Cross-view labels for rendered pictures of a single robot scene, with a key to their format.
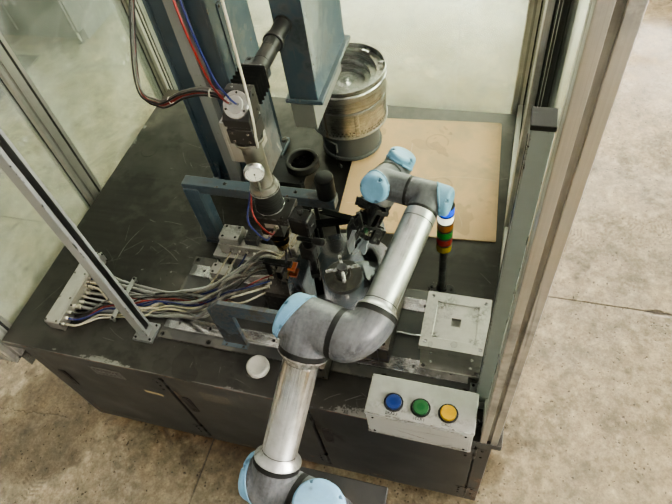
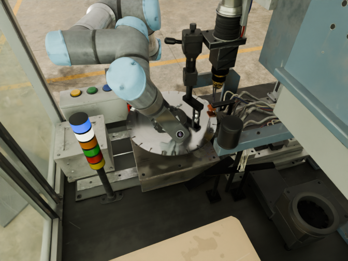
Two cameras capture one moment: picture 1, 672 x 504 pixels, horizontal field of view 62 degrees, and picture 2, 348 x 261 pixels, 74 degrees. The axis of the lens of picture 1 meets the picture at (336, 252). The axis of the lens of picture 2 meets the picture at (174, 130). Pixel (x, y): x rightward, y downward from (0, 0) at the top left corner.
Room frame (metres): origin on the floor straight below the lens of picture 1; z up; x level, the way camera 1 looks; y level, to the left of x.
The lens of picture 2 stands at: (1.41, -0.39, 1.55)
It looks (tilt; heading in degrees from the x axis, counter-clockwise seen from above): 47 degrees down; 140
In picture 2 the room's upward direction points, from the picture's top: straight up
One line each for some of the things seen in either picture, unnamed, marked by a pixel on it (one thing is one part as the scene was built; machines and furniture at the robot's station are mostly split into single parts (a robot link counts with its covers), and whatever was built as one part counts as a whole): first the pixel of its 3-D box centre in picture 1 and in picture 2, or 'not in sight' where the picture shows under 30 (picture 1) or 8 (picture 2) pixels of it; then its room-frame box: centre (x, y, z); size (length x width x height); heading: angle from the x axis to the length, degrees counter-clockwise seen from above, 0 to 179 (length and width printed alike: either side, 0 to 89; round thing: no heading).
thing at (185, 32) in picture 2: (305, 233); (191, 56); (0.94, 0.07, 1.17); 0.06 x 0.05 x 0.20; 57
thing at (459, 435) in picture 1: (421, 413); (96, 105); (0.54, -0.14, 0.82); 0.28 x 0.11 x 0.15; 66
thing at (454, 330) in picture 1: (454, 335); (86, 147); (0.75, -0.29, 0.82); 0.18 x 0.18 x 0.15; 66
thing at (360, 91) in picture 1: (348, 107); not in sight; (1.72, -0.15, 0.93); 0.31 x 0.31 x 0.36
